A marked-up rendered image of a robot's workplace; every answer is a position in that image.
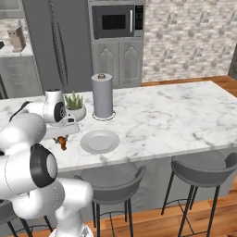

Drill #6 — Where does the grey cupboard with arched doors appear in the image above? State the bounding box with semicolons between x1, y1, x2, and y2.
91;39;144;90

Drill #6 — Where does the grey bar stool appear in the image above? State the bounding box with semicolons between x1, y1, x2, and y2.
0;198;54;237
73;162;147;237
160;150;237;237

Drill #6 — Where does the green plant in white pot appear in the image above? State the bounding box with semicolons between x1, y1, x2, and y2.
63;91;87;122

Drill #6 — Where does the grey round plate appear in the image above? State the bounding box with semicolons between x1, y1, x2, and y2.
80;129;121;155

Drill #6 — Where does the grey base cabinet run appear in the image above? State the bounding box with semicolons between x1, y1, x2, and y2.
0;55;44;100

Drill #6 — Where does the black and silver microwave oven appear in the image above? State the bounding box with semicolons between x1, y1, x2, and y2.
91;4;145;40

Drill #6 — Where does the brown chicken drumstick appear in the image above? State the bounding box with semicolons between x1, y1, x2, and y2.
58;136;69;152

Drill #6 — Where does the grey wall cabinet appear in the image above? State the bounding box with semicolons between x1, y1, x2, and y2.
0;0;26;19

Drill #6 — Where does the brown knife block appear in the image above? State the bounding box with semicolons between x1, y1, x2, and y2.
6;25;27;53

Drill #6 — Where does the grey fridge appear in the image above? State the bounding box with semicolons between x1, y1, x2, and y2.
21;0;94;94

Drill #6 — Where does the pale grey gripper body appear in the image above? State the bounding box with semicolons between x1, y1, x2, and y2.
45;122;81;141

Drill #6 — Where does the grey paper towel roll holder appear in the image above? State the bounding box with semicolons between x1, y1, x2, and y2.
91;72;117;121

